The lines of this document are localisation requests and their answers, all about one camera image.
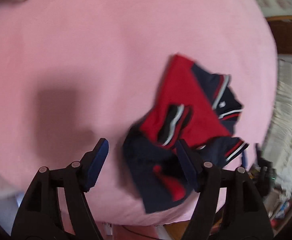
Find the navy red varsity jacket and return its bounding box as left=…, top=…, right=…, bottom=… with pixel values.
left=123, top=54, right=248, bottom=213

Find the brown wooden bed frame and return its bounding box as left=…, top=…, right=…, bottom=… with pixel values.
left=266, top=16, right=292, bottom=55

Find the white lace curtain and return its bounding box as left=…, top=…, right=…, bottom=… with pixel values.
left=262, top=59, right=292, bottom=196

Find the pink bed blanket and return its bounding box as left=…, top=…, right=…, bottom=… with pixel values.
left=0, top=0, right=277, bottom=239

